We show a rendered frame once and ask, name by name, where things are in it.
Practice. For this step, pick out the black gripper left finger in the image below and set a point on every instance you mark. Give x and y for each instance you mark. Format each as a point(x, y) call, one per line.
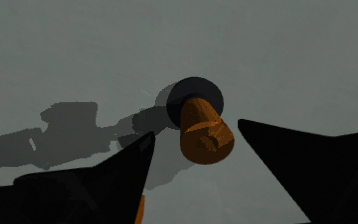
point(112, 188)

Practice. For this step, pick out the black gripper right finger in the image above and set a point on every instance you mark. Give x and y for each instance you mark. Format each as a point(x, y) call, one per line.
point(318, 171)

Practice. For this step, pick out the orange knob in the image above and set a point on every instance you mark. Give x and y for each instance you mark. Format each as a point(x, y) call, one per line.
point(205, 139)

